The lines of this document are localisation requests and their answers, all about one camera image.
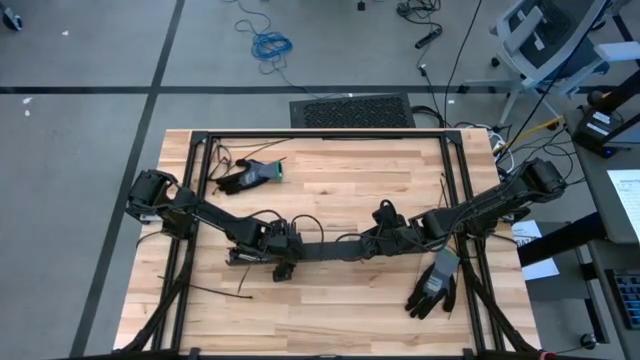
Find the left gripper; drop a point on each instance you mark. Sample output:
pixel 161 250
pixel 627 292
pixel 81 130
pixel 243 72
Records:
pixel 280 240

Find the grey metal mounting bracket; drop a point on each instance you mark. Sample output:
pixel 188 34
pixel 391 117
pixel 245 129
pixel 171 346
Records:
pixel 140 217

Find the grey mesh office chair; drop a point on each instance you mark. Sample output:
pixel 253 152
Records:
pixel 520 30

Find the black desk leg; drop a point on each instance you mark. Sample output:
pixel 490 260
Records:
pixel 560 242

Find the green cuffed grey work glove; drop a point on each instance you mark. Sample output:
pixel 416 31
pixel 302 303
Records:
pixel 250 175

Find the black round knob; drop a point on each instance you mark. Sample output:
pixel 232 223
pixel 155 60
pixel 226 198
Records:
pixel 588 341

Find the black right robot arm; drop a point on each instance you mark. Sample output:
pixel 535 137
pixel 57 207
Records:
pixel 500 200

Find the white printed sheet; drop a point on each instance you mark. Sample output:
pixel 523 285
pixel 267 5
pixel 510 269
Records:
pixel 625 200

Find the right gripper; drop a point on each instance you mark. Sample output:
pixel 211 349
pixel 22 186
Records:
pixel 395 235

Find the grey black work glove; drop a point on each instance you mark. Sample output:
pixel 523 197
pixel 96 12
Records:
pixel 432 295

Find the black labelled device box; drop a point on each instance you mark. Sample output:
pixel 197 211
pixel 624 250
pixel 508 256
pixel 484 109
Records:
pixel 597 127

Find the black caster wheel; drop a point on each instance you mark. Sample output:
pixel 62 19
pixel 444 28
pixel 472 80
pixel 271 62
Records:
pixel 10 20

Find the white paper sheet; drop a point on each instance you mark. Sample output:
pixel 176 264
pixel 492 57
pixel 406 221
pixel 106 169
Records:
pixel 542 269

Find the black power strip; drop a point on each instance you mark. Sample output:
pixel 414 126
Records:
pixel 428 38

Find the grey desk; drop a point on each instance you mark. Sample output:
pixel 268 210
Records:
pixel 620 255

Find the small black object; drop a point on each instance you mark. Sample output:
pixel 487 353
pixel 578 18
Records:
pixel 360 5

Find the black aluminium table frame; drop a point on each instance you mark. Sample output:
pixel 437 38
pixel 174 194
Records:
pixel 325 134

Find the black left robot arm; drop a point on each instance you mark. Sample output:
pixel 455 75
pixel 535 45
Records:
pixel 215 220

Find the black keyboard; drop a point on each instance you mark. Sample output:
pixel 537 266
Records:
pixel 625 300

